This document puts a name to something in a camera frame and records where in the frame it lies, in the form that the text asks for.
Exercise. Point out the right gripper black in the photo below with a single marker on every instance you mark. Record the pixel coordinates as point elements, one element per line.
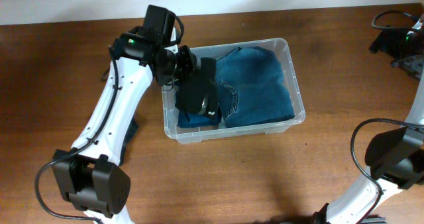
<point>395,36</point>

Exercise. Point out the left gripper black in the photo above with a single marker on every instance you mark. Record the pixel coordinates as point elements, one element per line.
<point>190,65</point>

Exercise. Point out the black shirt with logo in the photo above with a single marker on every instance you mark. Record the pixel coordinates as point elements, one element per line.
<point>197,94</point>

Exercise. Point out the blue taped cloth bundle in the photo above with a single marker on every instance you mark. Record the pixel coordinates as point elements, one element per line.
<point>190,120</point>

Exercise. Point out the dark green taped cloth bundle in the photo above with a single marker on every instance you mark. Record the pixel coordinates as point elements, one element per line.
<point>130,133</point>

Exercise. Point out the dark blue jeans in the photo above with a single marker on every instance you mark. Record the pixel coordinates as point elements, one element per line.
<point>251,91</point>

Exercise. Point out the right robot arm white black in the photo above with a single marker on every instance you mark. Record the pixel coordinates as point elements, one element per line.
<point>394,163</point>

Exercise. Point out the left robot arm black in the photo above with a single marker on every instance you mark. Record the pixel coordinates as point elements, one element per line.
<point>89,175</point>

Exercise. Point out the clear plastic storage bin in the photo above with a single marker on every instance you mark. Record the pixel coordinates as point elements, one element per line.
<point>282,51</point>

